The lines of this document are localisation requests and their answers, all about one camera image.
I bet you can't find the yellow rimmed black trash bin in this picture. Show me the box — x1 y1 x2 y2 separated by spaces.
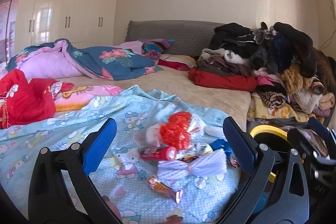
249 125 292 184

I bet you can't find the beige bed cover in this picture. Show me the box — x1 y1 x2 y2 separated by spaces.
57 68 251 130

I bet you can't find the folded red cloth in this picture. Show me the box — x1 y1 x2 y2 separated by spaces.
188 68 257 92

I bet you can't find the white yarn bundle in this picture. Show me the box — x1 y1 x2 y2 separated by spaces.
157 149 227 180

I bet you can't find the yellow cartoon blanket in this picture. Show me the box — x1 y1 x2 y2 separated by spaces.
247 92 326 123

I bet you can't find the blue floral quilt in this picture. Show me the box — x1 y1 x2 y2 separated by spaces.
5 39 162 81

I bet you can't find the light blue Hello Kitty sheet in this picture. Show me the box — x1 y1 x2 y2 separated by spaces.
1 86 240 223

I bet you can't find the pink cartoon blanket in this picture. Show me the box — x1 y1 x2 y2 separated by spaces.
50 81 123 112

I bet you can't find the red cylindrical snack tube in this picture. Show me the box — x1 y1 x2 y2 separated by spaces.
139 146 177 161

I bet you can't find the right hand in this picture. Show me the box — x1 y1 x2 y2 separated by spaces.
102 196 122 221

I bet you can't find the red garment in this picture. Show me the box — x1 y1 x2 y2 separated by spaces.
1 69 74 129

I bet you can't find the grey bed headboard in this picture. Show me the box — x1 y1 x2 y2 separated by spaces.
125 20 222 57

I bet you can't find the pink Hello Kitty door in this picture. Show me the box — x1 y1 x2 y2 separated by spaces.
0 0 19 69

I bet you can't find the red and white plastic bag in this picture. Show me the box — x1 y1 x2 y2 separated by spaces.
145 111 227 151

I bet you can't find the cream glossy wardrobe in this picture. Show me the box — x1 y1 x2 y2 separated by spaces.
14 0 117 53

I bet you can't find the striped colourful pillow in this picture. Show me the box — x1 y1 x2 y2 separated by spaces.
141 39 174 53

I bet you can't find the pile of dark clothes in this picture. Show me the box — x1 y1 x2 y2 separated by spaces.
195 22 335 118

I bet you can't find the blue wrapper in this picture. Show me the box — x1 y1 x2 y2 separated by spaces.
210 139 232 157

